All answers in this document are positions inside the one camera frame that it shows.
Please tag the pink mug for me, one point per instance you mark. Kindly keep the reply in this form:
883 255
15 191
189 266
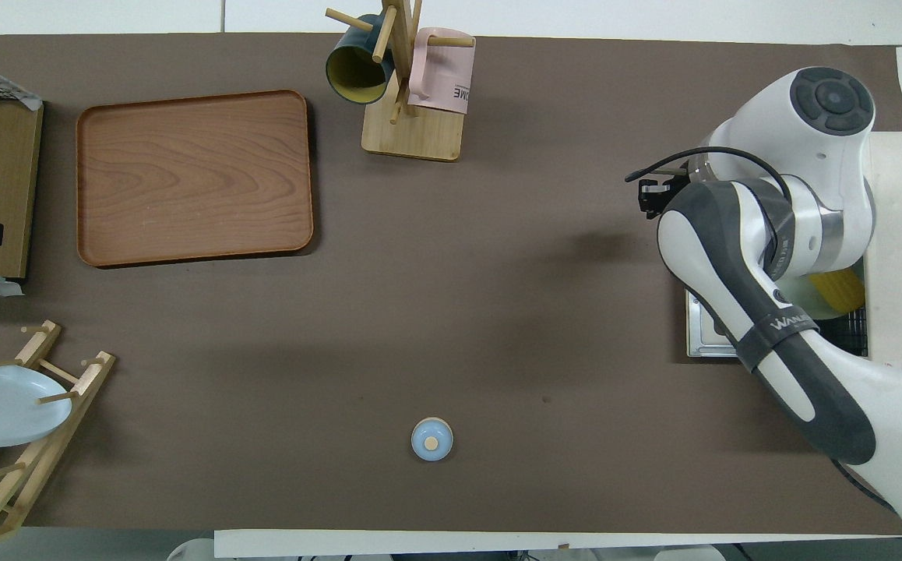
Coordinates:
443 74

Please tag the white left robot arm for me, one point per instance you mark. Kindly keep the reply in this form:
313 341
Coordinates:
190 552

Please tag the wooden mug tree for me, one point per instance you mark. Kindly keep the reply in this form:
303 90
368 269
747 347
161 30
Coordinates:
412 136

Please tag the yellow corn cob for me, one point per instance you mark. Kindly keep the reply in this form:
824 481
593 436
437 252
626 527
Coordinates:
844 294

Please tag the dark blue mug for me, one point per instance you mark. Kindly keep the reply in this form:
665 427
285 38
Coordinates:
354 70

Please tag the wooden plate rack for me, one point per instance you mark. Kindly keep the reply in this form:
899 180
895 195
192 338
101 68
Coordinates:
38 460

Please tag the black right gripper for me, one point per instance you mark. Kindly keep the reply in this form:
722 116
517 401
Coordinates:
673 201

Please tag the blue call bell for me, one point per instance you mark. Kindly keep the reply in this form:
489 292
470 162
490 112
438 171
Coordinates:
431 440

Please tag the brown table mat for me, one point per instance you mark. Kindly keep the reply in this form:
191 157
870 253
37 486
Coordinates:
459 312

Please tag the pale green plate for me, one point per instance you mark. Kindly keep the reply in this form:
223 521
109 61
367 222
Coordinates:
803 305

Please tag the brown wooden tray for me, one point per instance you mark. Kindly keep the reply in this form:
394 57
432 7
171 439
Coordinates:
194 179

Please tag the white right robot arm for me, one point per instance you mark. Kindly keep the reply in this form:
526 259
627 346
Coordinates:
809 117

